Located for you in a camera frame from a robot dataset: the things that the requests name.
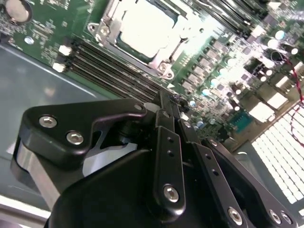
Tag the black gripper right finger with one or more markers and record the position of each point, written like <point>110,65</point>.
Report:
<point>242,173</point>

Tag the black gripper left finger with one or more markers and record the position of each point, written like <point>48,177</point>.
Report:
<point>42,140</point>

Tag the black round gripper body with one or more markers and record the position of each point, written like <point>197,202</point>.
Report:
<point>102,204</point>

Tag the metal socket cover frame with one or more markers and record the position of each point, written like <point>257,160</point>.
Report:
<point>171,52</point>

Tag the silver topped CPU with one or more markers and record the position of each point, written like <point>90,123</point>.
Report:
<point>147,31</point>

